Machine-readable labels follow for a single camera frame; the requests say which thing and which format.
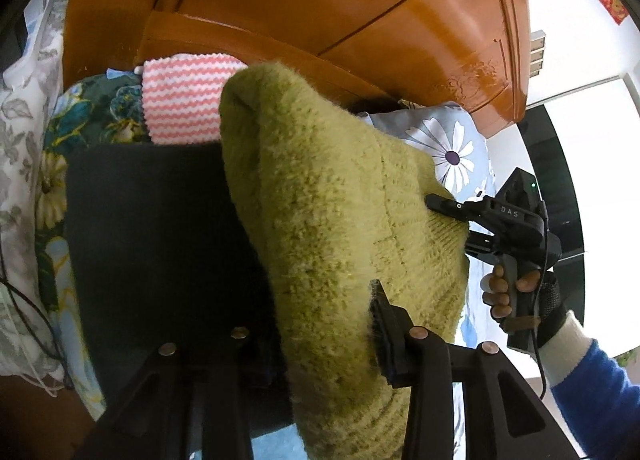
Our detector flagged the right hand in black glove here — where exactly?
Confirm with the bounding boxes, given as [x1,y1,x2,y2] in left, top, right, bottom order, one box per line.
[480,265,568,346]

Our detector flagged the black folded garment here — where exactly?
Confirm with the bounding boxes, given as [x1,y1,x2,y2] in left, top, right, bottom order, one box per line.
[63,143,293,437]

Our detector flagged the blue sleeved right forearm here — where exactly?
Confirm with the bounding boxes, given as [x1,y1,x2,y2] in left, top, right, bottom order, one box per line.
[538,308,639,459]

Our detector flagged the teal floral plush blanket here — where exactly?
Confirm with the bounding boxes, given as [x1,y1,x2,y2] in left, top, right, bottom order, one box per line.
[34,70,312,460]

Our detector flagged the orange wooden bed frame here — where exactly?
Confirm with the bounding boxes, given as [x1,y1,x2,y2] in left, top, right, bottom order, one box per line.
[0,0,533,441]

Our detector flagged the black cable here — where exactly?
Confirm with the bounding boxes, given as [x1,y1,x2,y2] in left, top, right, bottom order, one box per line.
[0,218,74,391]

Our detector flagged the red paper wall decoration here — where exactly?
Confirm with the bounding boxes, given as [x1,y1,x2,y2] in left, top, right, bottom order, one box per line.
[599,0,629,25]

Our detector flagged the pink white striped towel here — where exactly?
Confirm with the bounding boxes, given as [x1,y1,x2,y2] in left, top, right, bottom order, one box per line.
[142,53,246,146]

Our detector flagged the olive green knit sweater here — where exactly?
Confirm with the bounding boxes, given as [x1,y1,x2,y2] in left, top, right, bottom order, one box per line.
[219,63,469,459]

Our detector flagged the grey floral pillow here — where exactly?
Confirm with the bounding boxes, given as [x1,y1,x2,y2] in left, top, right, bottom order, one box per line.
[359,102,496,348]

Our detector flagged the grey leaf pattern sheet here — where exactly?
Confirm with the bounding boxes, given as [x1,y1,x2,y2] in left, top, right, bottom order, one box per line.
[1,0,68,395]

